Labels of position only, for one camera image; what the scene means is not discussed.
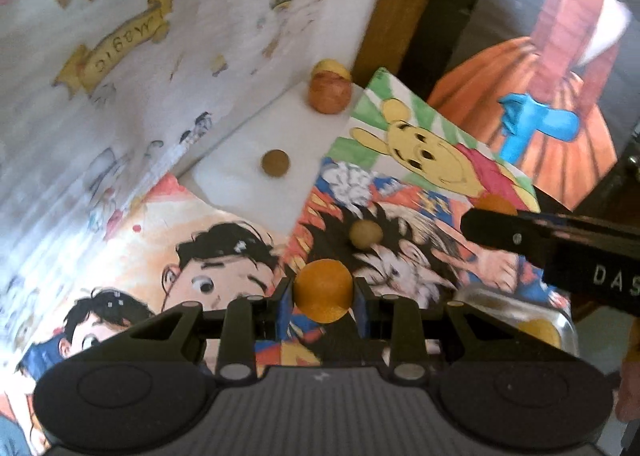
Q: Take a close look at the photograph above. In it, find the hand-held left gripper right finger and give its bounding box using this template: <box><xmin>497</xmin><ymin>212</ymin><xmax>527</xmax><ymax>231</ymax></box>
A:
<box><xmin>351</xmin><ymin>278</ymin><xmax>552</xmax><ymax>383</ymax></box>

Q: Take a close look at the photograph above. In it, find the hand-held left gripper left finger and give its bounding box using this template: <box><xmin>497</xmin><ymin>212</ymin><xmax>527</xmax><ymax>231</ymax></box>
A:
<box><xmin>95</xmin><ymin>277</ymin><xmax>294</xmax><ymax>383</ymax></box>

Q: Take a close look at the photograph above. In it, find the red-orange apple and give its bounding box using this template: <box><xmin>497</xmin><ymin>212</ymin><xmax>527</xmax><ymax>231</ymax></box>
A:
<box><xmin>308</xmin><ymin>74</ymin><xmax>352</xmax><ymax>115</ymax></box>

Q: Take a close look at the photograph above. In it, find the wooden post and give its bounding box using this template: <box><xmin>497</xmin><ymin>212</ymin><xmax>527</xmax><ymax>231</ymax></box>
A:
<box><xmin>352</xmin><ymin>0</ymin><xmax>454</xmax><ymax>86</ymax></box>

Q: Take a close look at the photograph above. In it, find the yellow bear poster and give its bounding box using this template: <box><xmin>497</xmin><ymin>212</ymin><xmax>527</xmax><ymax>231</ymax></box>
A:
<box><xmin>325</xmin><ymin>67</ymin><xmax>543</xmax><ymax>211</ymax></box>

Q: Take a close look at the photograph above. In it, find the orange dress figure poster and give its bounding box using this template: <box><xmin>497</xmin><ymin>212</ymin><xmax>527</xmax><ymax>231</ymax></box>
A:
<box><xmin>427</xmin><ymin>0</ymin><xmax>640</xmax><ymax>211</ymax></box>

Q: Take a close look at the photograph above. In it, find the small brown round fruit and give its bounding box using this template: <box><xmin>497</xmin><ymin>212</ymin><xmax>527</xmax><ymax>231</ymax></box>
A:
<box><xmin>261</xmin><ymin>149</ymin><xmax>291</xmax><ymax>179</ymax></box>

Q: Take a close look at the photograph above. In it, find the cartoon boy poster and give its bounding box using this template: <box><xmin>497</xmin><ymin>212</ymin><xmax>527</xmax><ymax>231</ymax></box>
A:
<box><xmin>0</xmin><ymin>173</ymin><xmax>301</xmax><ymax>456</ymax></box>

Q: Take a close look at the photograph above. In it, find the yellow round fruit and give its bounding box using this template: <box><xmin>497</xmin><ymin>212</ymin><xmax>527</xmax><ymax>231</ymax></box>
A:
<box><xmin>517</xmin><ymin>318</ymin><xmax>562</xmax><ymax>349</ymax></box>

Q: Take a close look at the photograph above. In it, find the small olive green fruit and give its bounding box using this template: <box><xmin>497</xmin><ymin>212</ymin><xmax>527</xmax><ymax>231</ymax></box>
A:
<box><xmin>349</xmin><ymin>220</ymin><xmax>384</xmax><ymax>250</ymax></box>

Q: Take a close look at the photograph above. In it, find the clear plastic tray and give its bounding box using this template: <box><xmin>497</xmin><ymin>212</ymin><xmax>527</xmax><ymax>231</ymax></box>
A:
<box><xmin>452</xmin><ymin>285</ymin><xmax>579</xmax><ymax>362</ymax></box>

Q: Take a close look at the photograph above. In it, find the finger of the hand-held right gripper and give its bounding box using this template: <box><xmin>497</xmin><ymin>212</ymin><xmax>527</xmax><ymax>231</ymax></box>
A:
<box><xmin>460</xmin><ymin>207</ymin><xmax>640</xmax><ymax>263</ymax></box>

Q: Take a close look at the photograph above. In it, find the small orange round fruit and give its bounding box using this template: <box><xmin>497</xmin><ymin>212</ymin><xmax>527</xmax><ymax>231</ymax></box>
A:
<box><xmin>293</xmin><ymin>259</ymin><xmax>354</xmax><ymax>323</ymax></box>
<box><xmin>474</xmin><ymin>194</ymin><xmax>518</xmax><ymax>217</ymax></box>

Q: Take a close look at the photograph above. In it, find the colourful anime poster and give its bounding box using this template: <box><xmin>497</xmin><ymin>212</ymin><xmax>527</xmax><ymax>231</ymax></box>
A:
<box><xmin>252</xmin><ymin>158</ymin><xmax>573</xmax><ymax>367</ymax></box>

